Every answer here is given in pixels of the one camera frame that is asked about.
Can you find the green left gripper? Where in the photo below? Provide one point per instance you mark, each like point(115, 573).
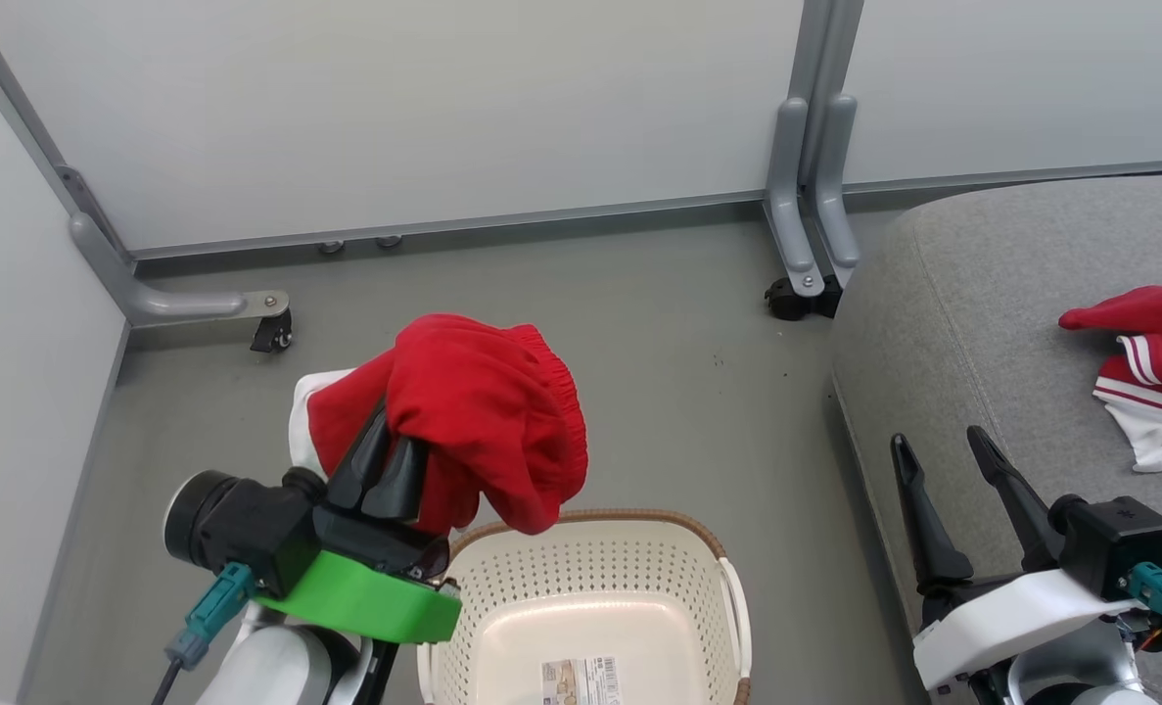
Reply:
point(365, 602)

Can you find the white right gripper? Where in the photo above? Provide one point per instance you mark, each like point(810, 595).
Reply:
point(1001, 617)

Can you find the red shorts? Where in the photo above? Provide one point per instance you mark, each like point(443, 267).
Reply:
point(483, 411)

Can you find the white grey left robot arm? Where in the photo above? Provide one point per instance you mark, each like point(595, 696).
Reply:
point(267, 666)

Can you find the grey fabric sofa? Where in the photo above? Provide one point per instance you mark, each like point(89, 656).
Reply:
point(972, 313)

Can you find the black caster wheel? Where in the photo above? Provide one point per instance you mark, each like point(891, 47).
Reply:
point(273, 333)
point(786, 300)
point(827, 296)

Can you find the cream perforated laundry basket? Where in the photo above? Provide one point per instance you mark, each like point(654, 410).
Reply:
point(590, 587)

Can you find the long grey partition foot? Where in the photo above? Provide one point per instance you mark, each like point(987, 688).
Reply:
point(169, 304)

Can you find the paper label in basket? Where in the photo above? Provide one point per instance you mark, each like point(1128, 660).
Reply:
point(580, 682)

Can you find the grey upright partition foot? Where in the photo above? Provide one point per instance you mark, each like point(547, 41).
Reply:
point(791, 206)
point(837, 196)

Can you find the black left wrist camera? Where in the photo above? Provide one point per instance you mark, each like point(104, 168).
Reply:
point(243, 529)

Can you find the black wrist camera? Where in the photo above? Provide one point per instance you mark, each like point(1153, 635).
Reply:
point(243, 529)
point(1124, 543)

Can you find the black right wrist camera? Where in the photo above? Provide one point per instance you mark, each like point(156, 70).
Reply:
point(1124, 543)

